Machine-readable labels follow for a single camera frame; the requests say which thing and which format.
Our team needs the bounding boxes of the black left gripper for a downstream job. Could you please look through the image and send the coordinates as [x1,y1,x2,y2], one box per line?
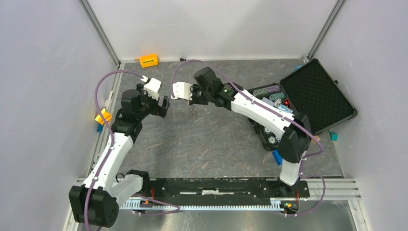
[136,84,170,120]

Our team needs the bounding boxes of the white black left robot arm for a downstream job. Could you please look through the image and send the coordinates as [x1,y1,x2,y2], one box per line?
[69,83,170,228]

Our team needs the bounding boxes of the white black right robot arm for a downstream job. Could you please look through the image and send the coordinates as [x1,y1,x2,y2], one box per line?
[191,67,311,196]

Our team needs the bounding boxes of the orange yellow plastic block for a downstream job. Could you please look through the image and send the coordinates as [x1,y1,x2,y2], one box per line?
[139,54,159,68]

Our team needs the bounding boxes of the yellow orange toy block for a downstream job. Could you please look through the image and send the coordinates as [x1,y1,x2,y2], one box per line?
[94,108,112,126]

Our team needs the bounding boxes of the blue green toy bricks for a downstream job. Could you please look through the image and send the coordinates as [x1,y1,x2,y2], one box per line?
[272,150,283,166]

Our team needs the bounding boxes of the black poker chip case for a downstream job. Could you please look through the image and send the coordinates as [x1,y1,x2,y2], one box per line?
[249,58,357,135]

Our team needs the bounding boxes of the teal small cube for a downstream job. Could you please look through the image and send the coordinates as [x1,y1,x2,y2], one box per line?
[329,131,338,142]

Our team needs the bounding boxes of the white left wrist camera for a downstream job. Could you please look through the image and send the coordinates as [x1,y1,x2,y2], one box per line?
[141,76,162,101]

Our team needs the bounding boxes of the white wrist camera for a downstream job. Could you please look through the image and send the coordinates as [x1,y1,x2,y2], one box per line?
[171,82,192,101]
[141,76,162,101]

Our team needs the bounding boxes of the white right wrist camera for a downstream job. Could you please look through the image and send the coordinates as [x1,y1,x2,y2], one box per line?
[171,82,192,101]

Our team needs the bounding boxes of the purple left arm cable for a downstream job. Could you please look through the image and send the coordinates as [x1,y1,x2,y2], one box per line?
[83,70,181,231]

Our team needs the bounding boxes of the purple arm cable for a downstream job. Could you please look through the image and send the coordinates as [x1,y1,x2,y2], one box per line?
[83,70,181,231]
[170,59,326,218]

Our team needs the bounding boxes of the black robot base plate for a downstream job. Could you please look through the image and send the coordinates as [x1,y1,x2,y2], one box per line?
[140,177,310,206]

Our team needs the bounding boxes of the white toothed cable duct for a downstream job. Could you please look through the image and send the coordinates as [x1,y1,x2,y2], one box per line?
[119,197,284,212]

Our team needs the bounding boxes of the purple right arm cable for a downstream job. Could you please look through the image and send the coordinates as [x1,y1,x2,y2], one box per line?
[170,59,326,218]

